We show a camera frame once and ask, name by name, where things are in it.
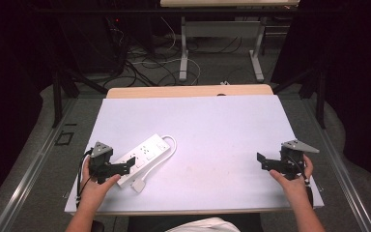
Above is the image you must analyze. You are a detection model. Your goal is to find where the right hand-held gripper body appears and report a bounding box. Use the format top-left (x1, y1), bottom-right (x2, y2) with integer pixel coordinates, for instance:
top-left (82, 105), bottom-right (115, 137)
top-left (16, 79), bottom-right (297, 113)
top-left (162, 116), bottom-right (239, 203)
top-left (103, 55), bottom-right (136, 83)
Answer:
top-left (269, 138), bottom-right (321, 181)

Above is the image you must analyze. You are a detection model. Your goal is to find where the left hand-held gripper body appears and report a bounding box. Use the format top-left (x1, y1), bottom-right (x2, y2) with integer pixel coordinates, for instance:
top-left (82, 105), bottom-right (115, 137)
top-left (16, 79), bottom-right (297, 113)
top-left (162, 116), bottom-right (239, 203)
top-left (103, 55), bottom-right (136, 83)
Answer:
top-left (88, 141), bottom-right (131, 185)

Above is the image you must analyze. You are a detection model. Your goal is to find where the white power strip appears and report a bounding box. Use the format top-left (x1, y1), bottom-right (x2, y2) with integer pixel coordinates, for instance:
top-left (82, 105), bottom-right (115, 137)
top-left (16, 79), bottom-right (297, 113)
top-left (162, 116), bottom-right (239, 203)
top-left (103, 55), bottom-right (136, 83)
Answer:
top-left (113, 133), bottom-right (172, 189)

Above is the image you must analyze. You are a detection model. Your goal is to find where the person's right hand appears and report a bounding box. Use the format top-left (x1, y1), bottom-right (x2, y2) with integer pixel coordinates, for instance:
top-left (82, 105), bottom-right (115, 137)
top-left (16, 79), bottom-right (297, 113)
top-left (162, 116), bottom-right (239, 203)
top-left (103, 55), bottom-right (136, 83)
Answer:
top-left (269, 154), bottom-right (314, 209)

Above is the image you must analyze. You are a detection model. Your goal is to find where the person's left hand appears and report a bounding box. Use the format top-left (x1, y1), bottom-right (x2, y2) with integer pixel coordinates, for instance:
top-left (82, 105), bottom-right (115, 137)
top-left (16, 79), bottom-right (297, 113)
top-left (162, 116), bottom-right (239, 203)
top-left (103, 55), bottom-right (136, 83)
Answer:
top-left (79, 157), bottom-right (122, 212)

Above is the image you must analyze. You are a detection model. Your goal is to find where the white power plug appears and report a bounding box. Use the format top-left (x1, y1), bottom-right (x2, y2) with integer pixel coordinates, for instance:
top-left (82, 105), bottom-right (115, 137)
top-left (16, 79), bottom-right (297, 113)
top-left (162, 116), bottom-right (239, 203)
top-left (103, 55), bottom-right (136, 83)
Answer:
top-left (130, 178), bottom-right (147, 194)

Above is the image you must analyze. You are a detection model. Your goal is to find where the white table cover sheet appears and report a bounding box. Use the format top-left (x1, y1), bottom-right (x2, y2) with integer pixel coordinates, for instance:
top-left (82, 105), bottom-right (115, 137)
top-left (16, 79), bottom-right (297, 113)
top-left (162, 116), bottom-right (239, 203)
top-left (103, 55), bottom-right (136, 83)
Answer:
top-left (64, 94), bottom-right (325, 215)

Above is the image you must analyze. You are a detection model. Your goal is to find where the black metal stand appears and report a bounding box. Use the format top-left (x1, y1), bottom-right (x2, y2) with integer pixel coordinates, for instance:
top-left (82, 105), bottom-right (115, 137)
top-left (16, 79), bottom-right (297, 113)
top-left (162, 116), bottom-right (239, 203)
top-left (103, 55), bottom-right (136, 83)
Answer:
top-left (271, 67), bottom-right (327, 130)
top-left (51, 68), bottom-right (109, 129)

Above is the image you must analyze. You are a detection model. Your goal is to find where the person's white shirt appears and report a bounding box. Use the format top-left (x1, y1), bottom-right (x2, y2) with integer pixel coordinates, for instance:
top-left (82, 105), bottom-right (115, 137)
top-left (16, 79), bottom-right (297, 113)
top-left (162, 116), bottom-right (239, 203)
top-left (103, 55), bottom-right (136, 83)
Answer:
top-left (164, 217), bottom-right (242, 232)

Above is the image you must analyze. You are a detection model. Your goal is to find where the dark curtain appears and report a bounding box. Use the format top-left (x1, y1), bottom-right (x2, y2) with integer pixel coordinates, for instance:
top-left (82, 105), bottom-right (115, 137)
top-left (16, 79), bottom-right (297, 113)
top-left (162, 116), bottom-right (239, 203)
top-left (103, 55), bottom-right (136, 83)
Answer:
top-left (0, 0), bottom-right (62, 216)
top-left (270, 0), bottom-right (371, 191)

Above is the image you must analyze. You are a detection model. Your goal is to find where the dark computer tower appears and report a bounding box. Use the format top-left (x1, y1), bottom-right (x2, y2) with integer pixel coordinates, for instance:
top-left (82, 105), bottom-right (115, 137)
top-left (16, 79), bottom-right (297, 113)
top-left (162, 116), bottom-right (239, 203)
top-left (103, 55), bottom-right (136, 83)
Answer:
top-left (59, 14), bottom-right (128, 75)

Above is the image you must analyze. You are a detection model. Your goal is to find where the white desk with metal legs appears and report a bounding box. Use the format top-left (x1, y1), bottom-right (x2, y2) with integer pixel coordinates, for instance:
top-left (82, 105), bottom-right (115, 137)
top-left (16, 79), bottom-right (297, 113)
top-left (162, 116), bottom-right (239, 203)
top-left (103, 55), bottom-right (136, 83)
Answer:
top-left (159, 0), bottom-right (301, 83)

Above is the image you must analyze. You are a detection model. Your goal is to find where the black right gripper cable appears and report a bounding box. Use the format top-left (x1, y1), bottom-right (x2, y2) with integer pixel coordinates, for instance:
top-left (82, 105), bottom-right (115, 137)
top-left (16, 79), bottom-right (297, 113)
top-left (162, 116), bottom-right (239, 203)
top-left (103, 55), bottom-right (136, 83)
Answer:
top-left (286, 154), bottom-right (314, 207)

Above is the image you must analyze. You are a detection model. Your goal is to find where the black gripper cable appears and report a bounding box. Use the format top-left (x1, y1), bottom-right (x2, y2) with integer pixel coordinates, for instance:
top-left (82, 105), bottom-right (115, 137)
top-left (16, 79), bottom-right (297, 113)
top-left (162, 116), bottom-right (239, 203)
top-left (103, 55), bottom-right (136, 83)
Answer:
top-left (75, 148), bottom-right (95, 209)
top-left (286, 154), bottom-right (314, 207)

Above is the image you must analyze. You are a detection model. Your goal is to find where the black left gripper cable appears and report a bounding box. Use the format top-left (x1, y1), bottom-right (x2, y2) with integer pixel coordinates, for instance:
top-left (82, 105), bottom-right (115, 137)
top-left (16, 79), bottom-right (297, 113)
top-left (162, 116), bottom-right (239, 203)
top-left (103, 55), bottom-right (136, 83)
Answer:
top-left (75, 148), bottom-right (95, 209)

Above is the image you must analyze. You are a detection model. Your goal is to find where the black floor socket frame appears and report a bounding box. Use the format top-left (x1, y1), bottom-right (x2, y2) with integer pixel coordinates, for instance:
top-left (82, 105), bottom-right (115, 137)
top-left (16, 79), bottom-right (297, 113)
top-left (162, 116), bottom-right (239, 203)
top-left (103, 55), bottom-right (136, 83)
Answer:
top-left (54, 130), bottom-right (75, 147)

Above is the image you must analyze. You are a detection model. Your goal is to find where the white power strip cable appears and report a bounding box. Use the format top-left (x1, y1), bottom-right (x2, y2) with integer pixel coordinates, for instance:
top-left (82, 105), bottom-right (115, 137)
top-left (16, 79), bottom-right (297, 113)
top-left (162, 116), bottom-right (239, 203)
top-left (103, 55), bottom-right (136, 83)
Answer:
top-left (138, 134), bottom-right (178, 186)

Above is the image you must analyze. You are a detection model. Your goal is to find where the aluminium floor rail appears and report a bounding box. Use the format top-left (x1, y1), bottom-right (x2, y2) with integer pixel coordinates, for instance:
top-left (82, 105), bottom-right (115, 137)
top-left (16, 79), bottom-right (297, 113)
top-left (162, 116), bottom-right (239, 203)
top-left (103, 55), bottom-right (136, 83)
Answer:
top-left (0, 97), bottom-right (77, 232)
top-left (301, 99), bottom-right (371, 232)

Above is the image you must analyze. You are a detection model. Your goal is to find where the tangle of floor cables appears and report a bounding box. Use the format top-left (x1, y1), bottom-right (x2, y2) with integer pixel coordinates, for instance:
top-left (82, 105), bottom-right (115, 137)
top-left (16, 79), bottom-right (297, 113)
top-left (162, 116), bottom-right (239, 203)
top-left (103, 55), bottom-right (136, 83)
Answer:
top-left (102, 15), bottom-right (244, 88)

